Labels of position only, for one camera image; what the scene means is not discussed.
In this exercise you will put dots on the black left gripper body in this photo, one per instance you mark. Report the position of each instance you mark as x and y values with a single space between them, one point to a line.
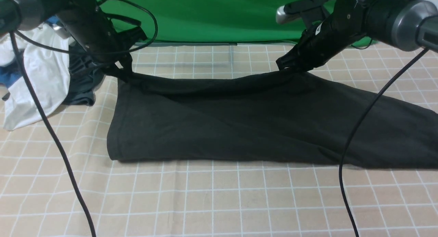
97 35

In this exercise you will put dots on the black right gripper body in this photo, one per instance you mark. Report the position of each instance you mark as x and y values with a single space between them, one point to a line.
324 41

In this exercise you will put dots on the white crumpled shirt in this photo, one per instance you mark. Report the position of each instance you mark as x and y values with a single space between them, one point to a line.
49 76

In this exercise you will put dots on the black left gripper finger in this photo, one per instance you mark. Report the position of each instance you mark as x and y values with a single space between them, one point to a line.
128 38

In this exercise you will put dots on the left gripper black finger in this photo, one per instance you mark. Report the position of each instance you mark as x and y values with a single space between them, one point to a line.
83 65

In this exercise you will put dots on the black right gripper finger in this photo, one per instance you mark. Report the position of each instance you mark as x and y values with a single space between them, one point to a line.
293 59

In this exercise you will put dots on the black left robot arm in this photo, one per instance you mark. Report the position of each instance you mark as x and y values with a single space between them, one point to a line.
25 15

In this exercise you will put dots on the beige checkered tablecloth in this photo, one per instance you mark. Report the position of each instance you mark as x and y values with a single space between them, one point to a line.
213 199

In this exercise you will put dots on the dark gray crumpled garment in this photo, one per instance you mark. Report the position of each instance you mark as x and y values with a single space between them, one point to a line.
81 91

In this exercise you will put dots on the dark gray long-sleeved shirt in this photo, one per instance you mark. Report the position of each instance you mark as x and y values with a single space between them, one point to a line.
282 116

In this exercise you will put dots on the blue crumpled garment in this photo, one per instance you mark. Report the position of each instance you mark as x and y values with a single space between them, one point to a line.
9 72

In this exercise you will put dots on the green backdrop cloth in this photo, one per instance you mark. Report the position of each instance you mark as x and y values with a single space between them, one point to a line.
221 21

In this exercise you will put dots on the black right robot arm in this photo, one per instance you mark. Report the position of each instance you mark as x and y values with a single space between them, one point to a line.
404 24

